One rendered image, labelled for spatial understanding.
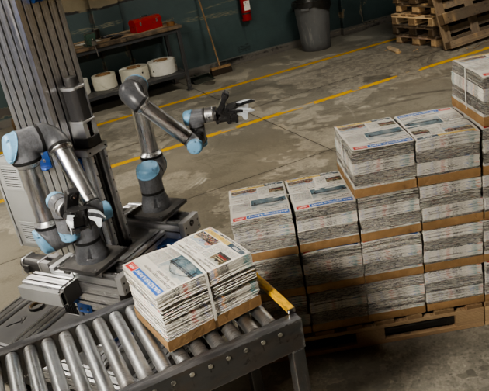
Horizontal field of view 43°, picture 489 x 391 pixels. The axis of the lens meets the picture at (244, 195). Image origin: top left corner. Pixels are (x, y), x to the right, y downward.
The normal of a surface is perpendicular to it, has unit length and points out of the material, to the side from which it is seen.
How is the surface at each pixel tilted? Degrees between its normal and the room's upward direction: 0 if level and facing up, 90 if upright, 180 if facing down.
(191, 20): 90
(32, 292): 90
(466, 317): 90
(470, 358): 0
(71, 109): 90
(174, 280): 1
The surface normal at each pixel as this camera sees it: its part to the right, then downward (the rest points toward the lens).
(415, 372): -0.17, -0.90
